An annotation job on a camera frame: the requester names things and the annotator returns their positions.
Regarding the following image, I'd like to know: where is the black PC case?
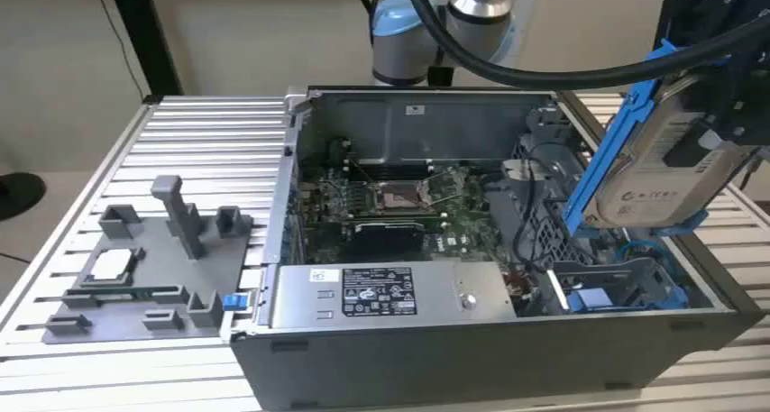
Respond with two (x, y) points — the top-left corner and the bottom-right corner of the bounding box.
(230, 85), (765, 411)

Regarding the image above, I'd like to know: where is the round black base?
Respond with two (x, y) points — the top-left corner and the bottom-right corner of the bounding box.
(0, 171), (48, 222)

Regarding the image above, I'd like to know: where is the long black wire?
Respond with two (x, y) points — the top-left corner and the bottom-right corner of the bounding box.
(510, 157), (558, 273)

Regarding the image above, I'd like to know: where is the hard disk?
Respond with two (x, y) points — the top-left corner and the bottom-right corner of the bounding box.
(564, 37), (752, 241)

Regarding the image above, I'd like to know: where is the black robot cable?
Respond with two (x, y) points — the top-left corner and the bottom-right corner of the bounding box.
(399, 0), (770, 91)

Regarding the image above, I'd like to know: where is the thin metal locking lever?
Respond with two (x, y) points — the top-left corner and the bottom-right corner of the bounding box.
(351, 159), (381, 186)

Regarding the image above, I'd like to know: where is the silver CPU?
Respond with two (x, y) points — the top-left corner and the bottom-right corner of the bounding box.
(83, 249), (138, 282)

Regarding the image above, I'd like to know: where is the gray metal disk bay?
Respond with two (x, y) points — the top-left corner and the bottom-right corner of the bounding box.
(483, 157), (690, 316)

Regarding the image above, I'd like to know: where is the light blue disk wire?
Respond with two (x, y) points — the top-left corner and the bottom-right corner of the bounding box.
(620, 239), (661, 262)

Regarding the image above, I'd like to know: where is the CPU socket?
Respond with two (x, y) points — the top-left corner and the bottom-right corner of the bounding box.
(375, 181), (422, 213)

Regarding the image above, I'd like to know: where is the black graphics card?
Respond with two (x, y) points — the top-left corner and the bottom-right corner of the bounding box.
(351, 220), (426, 253)

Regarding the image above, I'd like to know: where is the silver power supply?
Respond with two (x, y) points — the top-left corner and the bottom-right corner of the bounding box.
(267, 261), (519, 330)

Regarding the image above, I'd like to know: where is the green motherboard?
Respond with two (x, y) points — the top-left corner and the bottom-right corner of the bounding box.
(298, 159), (519, 264)

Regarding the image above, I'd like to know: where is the metal socket cover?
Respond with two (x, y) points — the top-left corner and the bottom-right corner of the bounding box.
(419, 169), (471, 206)

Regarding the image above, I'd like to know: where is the black frame post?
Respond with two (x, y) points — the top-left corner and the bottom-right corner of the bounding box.
(106, 0), (186, 96)

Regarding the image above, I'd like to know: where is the multicolour power wire bundle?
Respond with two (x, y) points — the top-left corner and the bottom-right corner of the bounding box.
(503, 270), (546, 307)

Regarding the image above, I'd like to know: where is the green RAM stick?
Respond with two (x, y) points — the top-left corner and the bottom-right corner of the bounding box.
(66, 286), (182, 298)

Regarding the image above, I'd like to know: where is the blue plastic bay block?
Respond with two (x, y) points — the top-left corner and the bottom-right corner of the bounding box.
(568, 288), (610, 315)

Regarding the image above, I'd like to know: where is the gray parts rack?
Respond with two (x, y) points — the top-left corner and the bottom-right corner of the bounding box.
(40, 175), (258, 344)

